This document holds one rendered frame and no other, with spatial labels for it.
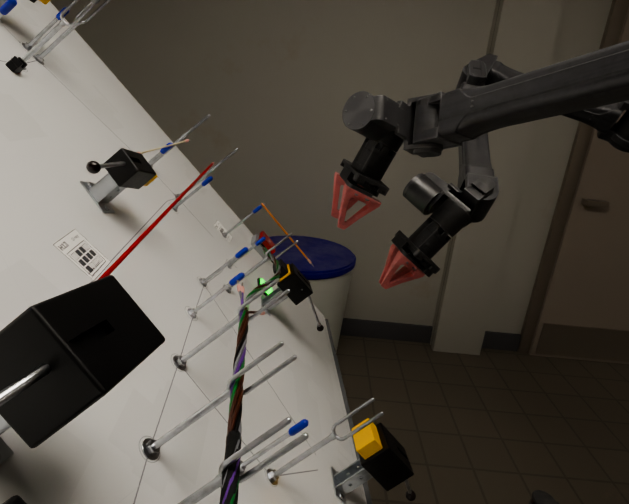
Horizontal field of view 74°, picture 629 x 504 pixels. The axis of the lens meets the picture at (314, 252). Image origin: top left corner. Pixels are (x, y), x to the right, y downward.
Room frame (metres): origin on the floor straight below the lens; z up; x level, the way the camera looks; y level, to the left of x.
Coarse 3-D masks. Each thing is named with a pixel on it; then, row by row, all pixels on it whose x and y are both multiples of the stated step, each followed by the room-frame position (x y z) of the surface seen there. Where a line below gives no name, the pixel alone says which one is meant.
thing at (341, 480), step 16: (384, 432) 0.45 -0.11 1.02; (384, 448) 0.42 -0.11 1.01; (400, 448) 0.45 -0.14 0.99; (352, 464) 0.45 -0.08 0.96; (368, 464) 0.42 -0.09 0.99; (384, 464) 0.42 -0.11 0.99; (400, 464) 0.42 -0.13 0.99; (336, 480) 0.44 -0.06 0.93; (352, 480) 0.43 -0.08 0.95; (384, 480) 0.42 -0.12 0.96; (400, 480) 0.42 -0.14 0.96; (336, 496) 0.41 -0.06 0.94
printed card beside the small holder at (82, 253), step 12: (60, 240) 0.38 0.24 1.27; (72, 240) 0.39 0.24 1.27; (84, 240) 0.41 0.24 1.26; (72, 252) 0.38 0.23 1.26; (84, 252) 0.39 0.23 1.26; (96, 252) 0.41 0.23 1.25; (84, 264) 0.38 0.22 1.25; (96, 264) 0.39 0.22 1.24; (108, 264) 0.41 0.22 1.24; (96, 276) 0.38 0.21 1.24
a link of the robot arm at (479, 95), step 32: (576, 64) 0.50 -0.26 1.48; (608, 64) 0.47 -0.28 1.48; (448, 96) 0.63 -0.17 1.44; (480, 96) 0.59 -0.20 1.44; (512, 96) 0.55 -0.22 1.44; (544, 96) 0.51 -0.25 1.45; (576, 96) 0.49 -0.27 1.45; (608, 96) 0.48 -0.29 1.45; (416, 128) 0.66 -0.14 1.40; (448, 128) 0.61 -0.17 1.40; (480, 128) 0.60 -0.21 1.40
